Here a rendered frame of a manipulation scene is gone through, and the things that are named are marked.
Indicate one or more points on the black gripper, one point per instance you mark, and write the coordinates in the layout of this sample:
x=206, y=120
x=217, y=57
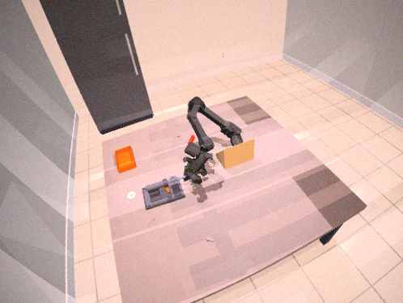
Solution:
x=191, y=170

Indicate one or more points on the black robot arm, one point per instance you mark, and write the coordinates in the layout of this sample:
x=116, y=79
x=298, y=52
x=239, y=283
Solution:
x=230, y=129

